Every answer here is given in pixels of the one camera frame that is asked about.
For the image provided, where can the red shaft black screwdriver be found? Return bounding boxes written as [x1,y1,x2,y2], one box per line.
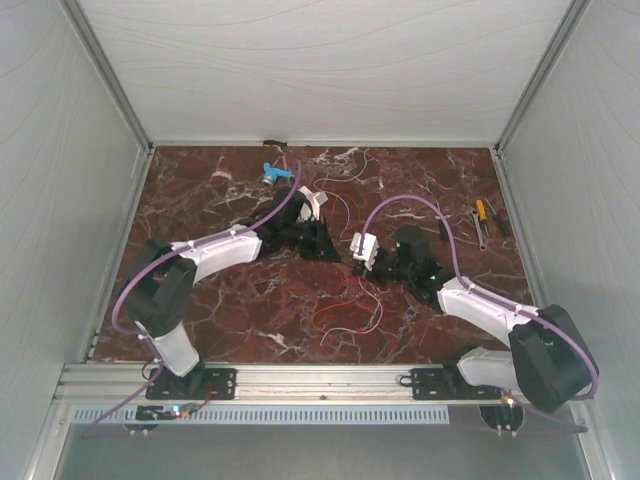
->
[436,203,449,243]

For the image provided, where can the silver wrench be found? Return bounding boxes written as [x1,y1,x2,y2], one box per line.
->
[471,208,487,252]

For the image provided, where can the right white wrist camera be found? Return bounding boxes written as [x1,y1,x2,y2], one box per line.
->
[349,233,379,271]

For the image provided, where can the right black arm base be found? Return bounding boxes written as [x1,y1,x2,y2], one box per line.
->
[409,367,501,401]

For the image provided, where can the blue connector plug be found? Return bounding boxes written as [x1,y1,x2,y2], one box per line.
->
[262,162,294,186]

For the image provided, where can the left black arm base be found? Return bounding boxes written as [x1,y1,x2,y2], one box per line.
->
[145,364,237,400]

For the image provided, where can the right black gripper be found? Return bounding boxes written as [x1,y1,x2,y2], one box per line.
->
[353,247,414,289]

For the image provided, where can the aluminium front rail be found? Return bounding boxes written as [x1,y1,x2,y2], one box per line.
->
[54,363,595,401]

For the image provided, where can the white wire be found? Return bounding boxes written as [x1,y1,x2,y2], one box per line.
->
[312,147,386,346]

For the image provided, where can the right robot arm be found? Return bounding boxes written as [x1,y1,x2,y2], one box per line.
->
[350,226,598,413]

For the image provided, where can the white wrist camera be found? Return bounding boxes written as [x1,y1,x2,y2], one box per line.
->
[349,233,379,271]
[298,186,328,222]

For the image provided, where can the black handled screwdriver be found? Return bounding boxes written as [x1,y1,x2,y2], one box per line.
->
[493,214,512,237]

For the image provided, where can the yellow handled screwdriver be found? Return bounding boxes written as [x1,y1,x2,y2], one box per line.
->
[475,199,487,221]

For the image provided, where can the slotted grey cable duct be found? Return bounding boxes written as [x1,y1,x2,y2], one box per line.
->
[70,404,450,425]

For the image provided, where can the red wire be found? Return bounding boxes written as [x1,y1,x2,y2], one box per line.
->
[312,189,386,336]

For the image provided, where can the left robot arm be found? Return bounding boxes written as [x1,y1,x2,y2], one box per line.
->
[118,187,341,398]

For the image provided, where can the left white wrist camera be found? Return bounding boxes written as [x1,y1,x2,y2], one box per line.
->
[298,186,328,222]

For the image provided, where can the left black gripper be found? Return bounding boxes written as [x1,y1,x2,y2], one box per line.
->
[282,215,341,262]

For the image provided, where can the black yellow edge clip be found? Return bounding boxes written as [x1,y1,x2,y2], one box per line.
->
[262,139,288,147]

